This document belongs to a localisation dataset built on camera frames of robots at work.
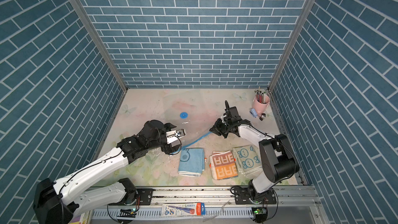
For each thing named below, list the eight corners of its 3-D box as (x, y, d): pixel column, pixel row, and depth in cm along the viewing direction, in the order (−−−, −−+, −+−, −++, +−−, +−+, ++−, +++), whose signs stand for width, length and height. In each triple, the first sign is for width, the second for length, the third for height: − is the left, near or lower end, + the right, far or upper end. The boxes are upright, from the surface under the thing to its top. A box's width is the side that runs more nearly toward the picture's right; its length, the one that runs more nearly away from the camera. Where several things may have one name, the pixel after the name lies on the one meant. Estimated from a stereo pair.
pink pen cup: (252, 114, 109) (258, 102, 98) (251, 106, 113) (255, 94, 103) (265, 114, 109) (272, 102, 98) (263, 106, 113) (269, 94, 103)
